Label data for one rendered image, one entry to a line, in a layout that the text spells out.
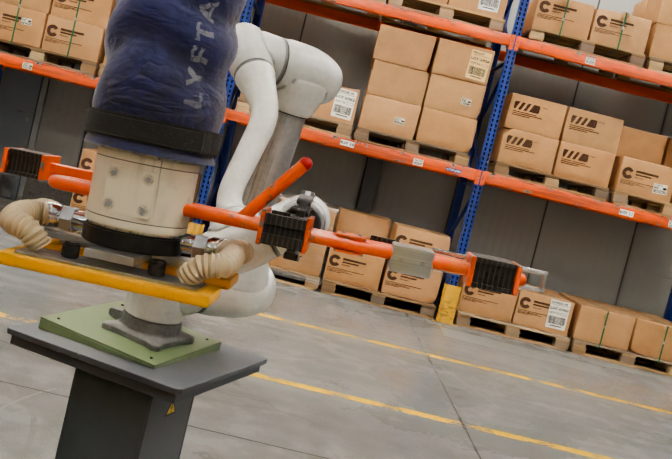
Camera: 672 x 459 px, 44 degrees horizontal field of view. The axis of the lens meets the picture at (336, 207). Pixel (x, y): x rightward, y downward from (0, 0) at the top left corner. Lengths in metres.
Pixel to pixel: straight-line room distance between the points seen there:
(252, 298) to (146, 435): 0.44
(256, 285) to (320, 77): 0.58
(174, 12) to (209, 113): 0.17
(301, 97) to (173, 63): 0.83
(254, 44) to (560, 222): 8.43
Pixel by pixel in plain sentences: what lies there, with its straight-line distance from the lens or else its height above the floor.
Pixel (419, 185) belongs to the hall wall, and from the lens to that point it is 9.94.
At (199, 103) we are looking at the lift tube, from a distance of 1.36.
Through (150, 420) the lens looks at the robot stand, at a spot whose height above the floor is 0.60.
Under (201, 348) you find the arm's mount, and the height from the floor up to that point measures 0.77.
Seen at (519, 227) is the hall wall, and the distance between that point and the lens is 10.16.
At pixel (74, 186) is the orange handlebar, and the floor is 1.19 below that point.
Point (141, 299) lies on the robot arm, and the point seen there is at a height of 0.88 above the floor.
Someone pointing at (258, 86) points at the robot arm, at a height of 1.46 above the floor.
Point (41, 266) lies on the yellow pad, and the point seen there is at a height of 1.07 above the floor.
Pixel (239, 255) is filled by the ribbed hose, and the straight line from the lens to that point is 1.34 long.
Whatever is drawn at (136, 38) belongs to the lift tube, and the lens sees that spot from 1.37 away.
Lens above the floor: 1.33
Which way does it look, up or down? 3 degrees down
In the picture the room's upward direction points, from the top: 14 degrees clockwise
